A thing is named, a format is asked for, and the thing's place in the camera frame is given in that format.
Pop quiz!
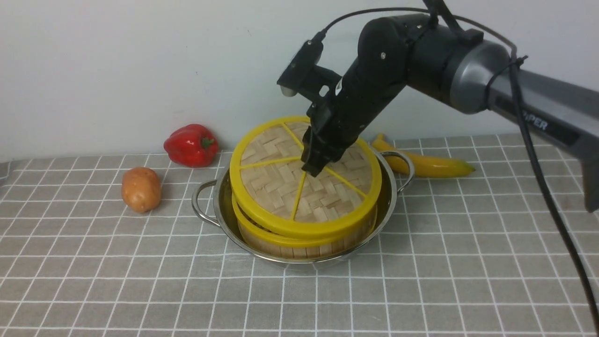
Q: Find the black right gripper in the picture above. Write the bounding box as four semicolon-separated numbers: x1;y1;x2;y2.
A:
301;70;403;177

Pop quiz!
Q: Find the yellow bamboo steamer lid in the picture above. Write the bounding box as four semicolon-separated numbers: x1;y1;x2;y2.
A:
229;116;382;241

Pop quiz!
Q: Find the yellow-rimmed bamboo steamer basket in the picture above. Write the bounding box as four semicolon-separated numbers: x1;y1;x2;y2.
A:
231;196;377;259

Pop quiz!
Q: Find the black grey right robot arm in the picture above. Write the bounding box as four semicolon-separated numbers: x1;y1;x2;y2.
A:
301;14;598;212

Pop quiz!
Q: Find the stainless steel pot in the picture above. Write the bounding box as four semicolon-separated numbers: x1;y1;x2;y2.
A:
191;150;416;272

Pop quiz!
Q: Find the yellow banana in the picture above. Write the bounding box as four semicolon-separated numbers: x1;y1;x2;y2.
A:
371;133;476;178

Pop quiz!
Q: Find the red bell pepper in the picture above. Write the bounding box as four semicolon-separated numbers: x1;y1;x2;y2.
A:
163;124;219;169

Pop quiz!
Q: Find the brown potato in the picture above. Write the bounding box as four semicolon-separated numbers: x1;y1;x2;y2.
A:
121;167;162;214

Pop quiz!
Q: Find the grey checked tablecloth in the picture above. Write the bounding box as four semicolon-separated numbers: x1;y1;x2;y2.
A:
0;134;596;337

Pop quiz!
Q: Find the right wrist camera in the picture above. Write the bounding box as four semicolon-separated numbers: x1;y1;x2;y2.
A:
277;37;342;105

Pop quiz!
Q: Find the black right camera cable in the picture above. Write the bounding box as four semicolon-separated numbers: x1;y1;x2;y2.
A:
311;0;599;328

